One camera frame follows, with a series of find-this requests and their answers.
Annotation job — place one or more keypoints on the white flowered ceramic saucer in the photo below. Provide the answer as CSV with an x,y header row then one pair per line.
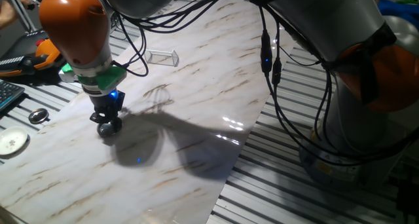
x,y
13,140

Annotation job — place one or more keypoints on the aluminium frame strut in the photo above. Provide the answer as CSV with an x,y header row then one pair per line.
x,y
20,11

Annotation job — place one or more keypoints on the transparent rectangular box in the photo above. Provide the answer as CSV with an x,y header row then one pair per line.
x,y
162,57

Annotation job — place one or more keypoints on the small round steel plate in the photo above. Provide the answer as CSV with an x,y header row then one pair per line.
x,y
106,131

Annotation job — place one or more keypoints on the black computer keyboard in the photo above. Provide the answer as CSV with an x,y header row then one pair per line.
x,y
8,93

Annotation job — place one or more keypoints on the person's bare hand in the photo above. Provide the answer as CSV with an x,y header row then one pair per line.
x,y
8,14

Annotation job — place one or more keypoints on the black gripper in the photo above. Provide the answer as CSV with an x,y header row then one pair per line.
x,y
106,103

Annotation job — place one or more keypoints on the small spare steel dish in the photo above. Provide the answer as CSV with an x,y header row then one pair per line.
x,y
38,116

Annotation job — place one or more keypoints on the marble pattern table mat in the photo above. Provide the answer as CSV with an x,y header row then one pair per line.
x,y
196,70

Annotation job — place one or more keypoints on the white power adapter plug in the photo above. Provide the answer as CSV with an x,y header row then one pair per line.
x,y
67,77

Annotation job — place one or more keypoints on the green cloth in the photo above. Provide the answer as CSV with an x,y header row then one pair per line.
x,y
410,0

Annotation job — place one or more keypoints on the orange black teach pendant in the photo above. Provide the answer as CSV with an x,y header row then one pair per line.
x,y
46,53

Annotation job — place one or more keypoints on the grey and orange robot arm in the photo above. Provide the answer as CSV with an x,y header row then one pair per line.
x,y
75,27

